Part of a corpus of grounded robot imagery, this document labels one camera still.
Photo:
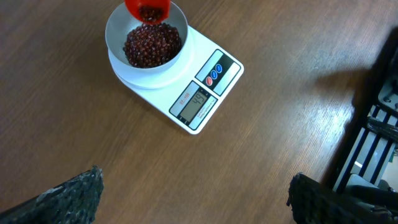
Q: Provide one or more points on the red beans in bowl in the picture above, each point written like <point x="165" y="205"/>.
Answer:
<point x="149" y="46"/>

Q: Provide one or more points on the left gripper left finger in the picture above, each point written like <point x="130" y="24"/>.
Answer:
<point x="74" y="201"/>

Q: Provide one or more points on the orange measuring scoop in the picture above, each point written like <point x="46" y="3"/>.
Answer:
<point x="149" y="11"/>

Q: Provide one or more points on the white round bowl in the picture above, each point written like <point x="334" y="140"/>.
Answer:
<point x="121" y="22"/>

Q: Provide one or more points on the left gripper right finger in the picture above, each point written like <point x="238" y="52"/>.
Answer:
<point x="312" y="202"/>

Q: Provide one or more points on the white digital kitchen scale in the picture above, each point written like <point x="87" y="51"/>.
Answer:
<point x="191" y="90"/>

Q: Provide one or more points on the black aluminium frame stand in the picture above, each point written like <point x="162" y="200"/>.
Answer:
<point x="363" y="151"/>

